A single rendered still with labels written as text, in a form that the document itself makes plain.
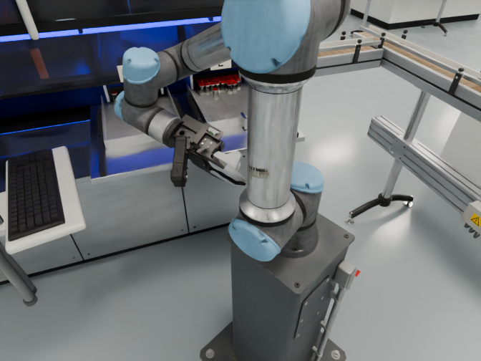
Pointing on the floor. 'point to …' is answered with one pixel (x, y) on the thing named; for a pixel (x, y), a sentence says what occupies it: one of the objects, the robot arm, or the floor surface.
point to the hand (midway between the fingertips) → (238, 182)
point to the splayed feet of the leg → (379, 205)
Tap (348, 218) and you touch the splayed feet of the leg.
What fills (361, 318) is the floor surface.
